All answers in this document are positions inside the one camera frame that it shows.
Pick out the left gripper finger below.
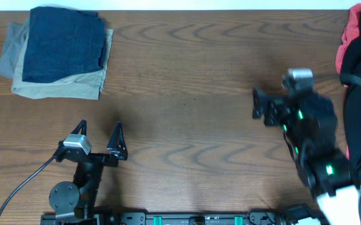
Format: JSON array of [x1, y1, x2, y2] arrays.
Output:
[[107, 121, 128, 161], [71, 119, 87, 136]]

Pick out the dark blue shorts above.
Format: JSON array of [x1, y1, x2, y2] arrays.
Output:
[[22, 6, 106, 83]]

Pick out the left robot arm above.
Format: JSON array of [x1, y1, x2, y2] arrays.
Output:
[[41, 120, 128, 225]]

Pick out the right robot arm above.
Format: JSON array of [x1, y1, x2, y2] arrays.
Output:
[[252, 88, 361, 224]]

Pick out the folded khaki shorts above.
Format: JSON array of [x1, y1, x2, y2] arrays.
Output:
[[11, 29, 114, 100]]

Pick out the red garment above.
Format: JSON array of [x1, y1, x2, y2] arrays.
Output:
[[335, 3, 361, 163]]

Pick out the folded grey garment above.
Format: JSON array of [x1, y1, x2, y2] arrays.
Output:
[[0, 19, 29, 79]]

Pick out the left black cable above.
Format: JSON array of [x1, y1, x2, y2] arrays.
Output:
[[0, 155, 58, 225]]

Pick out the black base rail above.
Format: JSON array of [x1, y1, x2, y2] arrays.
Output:
[[40, 211, 292, 225]]

